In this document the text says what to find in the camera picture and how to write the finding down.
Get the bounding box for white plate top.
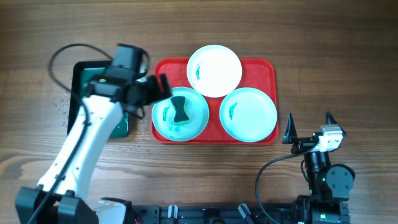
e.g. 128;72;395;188
186;45;243;98

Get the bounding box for black water tray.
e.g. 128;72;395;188
67;60;130;139

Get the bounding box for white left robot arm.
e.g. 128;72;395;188
15;67;172;223

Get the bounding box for white plate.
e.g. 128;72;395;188
152;86;210;142
186;45;243;98
219;87;277;142

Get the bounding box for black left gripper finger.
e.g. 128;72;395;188
146;75;164;105
159;73;172;100

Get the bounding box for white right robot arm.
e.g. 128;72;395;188
282;112;355;224

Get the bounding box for green scouring sponge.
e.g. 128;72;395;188
170;96;189;123

